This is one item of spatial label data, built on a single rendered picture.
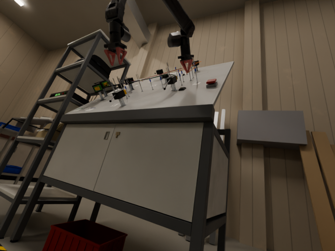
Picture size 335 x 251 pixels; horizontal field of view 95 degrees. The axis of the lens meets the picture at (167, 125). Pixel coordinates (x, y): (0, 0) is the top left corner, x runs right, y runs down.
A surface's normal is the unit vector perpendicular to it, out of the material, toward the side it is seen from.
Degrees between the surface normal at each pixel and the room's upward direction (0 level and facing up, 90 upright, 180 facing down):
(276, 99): 90
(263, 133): 90
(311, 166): 77
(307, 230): 90
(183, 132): 90
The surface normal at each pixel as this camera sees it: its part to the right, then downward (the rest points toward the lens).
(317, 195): -0.29, -0.59
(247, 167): -0.33, -0.40
